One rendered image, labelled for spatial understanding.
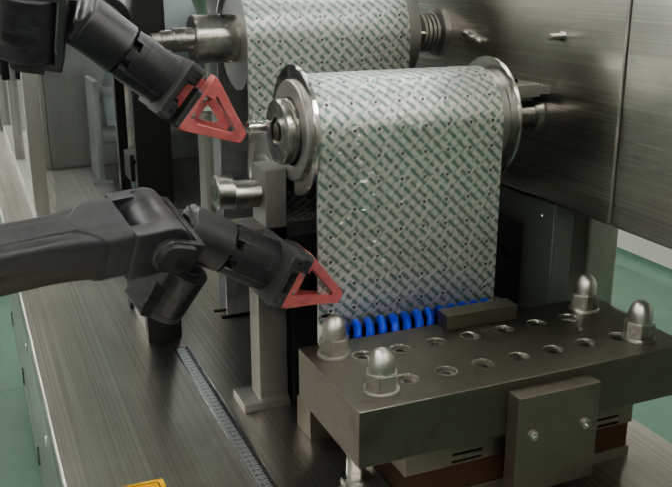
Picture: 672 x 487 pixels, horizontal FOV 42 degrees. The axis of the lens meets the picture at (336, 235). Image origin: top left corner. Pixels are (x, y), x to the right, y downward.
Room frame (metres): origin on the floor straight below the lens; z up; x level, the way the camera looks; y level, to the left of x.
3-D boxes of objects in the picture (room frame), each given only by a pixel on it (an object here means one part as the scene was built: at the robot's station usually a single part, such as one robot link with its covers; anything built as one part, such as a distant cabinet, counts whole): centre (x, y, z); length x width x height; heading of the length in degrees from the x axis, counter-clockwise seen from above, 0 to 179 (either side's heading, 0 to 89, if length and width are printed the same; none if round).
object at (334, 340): (0.86, 0.00, 1.05); 0.04 x 0.04 x 0.04
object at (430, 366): (0.88, -0.17, 1.00); 0.40 x 0.16 x 0.06; 113
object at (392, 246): (0.98, -0.09, 1.10); 0.23 x 0.01 x 0.18; 113
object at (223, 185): (0.99, 0.13, 1.18); 0.04 x 0.02 x 0.04; 23
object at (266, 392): (1.00, 0.10, 1.05); 0.06 x 0.05 x 0.31; 113
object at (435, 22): (1.33, -0.12, 1.33); 0.07 x 0.07 x 0.07; 23
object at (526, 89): (1.10, -0.23, 1.28); 0.06 x 0.05 x 0.02; 113
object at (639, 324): (0.90, -0.34, 1.05); 0.04 x 0.04 x 0.04
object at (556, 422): (0.80, -0.22, 0.96); 0.10 x 0.03 x 0.11; 113
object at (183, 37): (1.18, 0.22, 1.33); 0.06 x 0.03 x 0.03; 113
